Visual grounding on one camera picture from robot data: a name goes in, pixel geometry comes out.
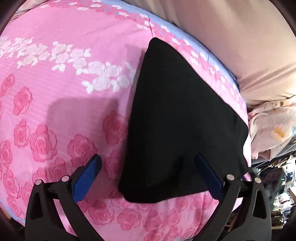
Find floral pink blanket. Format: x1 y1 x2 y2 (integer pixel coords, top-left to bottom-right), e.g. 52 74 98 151
248 96 295 159

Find pink rose bedsheet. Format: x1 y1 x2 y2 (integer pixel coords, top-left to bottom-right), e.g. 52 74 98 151
1 1 247 240

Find beige bed headboard cover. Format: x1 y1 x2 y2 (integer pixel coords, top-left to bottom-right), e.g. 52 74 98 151
131 0 295 105

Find black pants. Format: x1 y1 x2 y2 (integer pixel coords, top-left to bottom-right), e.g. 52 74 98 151
118 38 248 203

